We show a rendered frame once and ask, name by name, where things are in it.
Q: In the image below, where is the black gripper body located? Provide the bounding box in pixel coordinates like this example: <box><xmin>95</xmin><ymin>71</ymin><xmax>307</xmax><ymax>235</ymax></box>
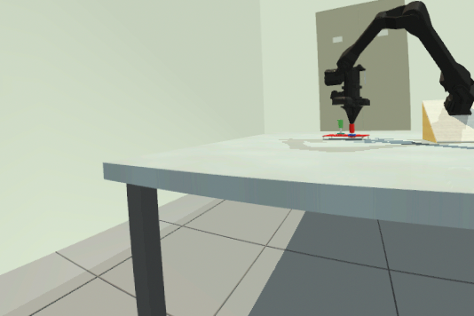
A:
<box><xmin>332</xmin><ymin>83</ymin><xmax>370</xmax><ymax>107</ymax></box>

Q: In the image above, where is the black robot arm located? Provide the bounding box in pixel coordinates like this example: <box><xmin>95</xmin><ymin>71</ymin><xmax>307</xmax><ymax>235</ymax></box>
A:
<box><xmin>324</xmin><ymin>1</ymin><xmax>474</xmax><ymax>115</ymax></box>

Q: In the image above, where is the red circuit board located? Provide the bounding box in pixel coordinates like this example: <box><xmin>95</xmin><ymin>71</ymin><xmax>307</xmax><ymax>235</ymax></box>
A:
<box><xmin>322</xmin><ymin>120</ymin><xmax>370</xmax><ymax>140</ymax></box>

